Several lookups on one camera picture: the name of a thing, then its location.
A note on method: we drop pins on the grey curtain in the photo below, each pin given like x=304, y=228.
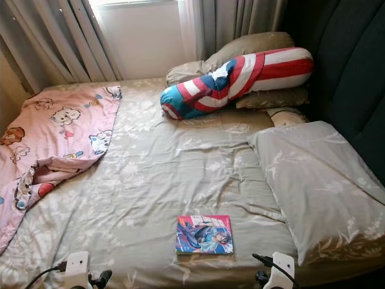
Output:
x=237, y=24
x=48, y=42

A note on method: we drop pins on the colourful comic book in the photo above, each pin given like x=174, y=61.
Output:
x=204, y=235

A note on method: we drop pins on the red white blue bolster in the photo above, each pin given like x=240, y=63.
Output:
x=267, y=67

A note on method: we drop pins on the taupe pillow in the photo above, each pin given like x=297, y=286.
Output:
x=274, y=98
x=249, y=43

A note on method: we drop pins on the small light floral pillow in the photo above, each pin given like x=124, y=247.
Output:
x=185, y=72

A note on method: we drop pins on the large grey floral pillow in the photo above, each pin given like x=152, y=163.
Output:
x=325, y=186

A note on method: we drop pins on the grey floral sheeted mattress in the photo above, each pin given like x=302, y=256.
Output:
x=168, y=174

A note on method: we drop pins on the beige floral roll cushion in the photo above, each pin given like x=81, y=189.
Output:
x=289, y=117

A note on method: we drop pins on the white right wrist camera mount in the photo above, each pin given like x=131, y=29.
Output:
x=281, y=270

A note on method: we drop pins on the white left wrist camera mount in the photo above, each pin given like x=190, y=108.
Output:
x=76, y=270

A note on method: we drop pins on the dark blue upholstered panel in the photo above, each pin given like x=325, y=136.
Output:
x=343, y=72

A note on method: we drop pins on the pink cartoon print blanket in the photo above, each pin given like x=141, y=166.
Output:
x=48, y=132

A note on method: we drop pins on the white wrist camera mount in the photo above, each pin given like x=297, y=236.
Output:
x=76, y=270
x=281, y=270

